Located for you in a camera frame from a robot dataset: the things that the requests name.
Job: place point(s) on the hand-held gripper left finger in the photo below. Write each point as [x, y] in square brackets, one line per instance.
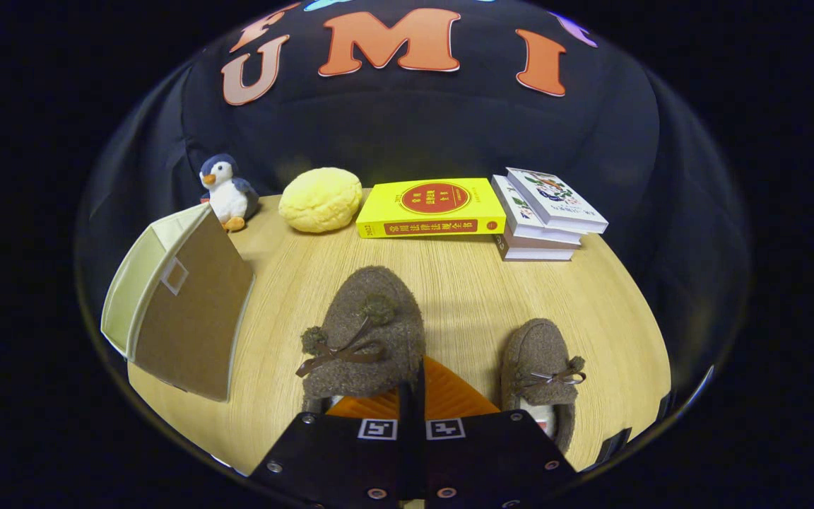
[343, 459]

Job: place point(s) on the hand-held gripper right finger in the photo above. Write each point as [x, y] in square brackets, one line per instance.
[485, 459]

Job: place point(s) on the brown fuzzy shoe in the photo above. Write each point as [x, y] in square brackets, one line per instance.
[538, 353]
[372, 332]

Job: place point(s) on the brown fabric storage box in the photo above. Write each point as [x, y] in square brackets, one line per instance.
[188, 332]

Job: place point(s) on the white book with pink spine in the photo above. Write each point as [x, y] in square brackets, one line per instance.
[534, 252]

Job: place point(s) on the yellow round plush bun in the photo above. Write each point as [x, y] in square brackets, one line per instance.
[321, 201]

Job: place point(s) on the yellow book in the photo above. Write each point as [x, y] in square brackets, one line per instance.
[435, 201]

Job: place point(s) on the white book with floral cover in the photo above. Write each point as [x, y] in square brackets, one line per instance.
[555, 198]

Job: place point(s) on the penguin plush toy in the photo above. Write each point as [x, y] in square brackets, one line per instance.
[227, 198]

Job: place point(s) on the black backdrop cloth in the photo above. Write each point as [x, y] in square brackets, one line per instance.
[414, 127]

